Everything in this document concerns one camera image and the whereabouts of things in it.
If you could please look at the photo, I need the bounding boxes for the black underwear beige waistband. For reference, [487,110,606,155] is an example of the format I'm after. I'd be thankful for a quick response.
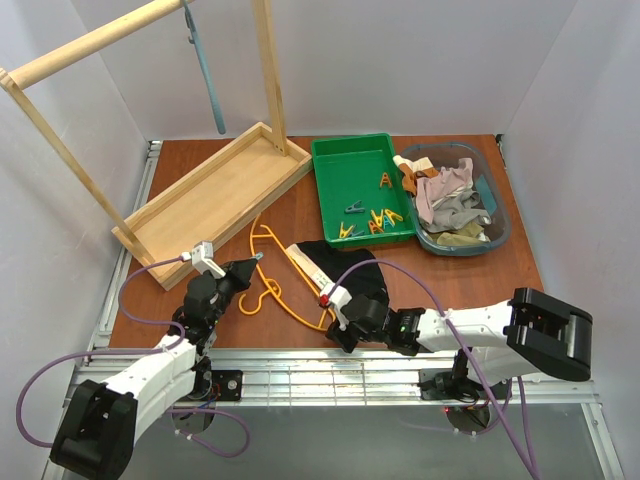
[286,239,390,306]

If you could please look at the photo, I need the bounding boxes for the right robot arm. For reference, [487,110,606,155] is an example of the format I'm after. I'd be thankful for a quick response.
[320,285,593,386]

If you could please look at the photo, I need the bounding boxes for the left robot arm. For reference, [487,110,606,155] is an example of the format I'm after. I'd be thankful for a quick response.
[49,257,259,479]

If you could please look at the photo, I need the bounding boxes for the blue plastic hanger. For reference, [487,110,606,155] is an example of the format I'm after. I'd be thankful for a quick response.
[181,0,227,135]

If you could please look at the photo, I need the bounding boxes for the wooden clothes rack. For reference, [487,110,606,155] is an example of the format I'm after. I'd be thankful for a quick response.
[1,1,312,266]

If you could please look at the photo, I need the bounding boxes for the yellow clothespin front left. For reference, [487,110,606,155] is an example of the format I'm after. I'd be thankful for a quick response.
[339,223,354,239]

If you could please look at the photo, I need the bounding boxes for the yellow clothespin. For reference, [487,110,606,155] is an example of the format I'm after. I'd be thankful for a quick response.
[383,208,404,225]
[339,223,354,239]

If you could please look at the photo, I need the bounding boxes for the orange clothespin front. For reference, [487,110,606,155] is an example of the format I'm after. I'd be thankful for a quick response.
[368,210,384,234]

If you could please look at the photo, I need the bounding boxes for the blue clothespin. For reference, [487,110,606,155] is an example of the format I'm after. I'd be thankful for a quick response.
[382,216,394,230]

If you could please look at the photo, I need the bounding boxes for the yellow clothespin right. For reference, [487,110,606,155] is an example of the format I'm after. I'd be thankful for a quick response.
[383,208,404,225]

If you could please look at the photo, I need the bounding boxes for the dark grey clothespin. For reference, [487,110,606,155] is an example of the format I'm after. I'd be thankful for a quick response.
[344,200,365,215]

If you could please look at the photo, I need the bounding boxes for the green plastic tray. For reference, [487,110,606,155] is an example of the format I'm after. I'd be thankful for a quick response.
[312,133,415,248]

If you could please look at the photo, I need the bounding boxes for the pile of clothes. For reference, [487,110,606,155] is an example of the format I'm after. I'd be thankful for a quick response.
[393,155,492,247]

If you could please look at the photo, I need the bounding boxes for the clear plastic laundry bin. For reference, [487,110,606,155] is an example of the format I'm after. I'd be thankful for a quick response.
[399,142,511,256]

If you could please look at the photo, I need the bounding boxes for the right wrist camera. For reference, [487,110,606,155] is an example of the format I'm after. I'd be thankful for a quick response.
[319,283,352,331]

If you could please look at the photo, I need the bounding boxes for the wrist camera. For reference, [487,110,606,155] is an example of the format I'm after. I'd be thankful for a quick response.
[319,283,352,331]
[190,241,226,279]

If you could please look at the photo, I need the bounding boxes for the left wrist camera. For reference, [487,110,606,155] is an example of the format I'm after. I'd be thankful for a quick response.
[190,241,226,279]

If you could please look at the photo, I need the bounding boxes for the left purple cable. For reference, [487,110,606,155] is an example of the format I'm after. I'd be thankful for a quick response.
[15,254,251,459]

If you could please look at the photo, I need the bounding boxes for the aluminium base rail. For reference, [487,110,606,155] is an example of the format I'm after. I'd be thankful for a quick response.
[65,348,599,407]

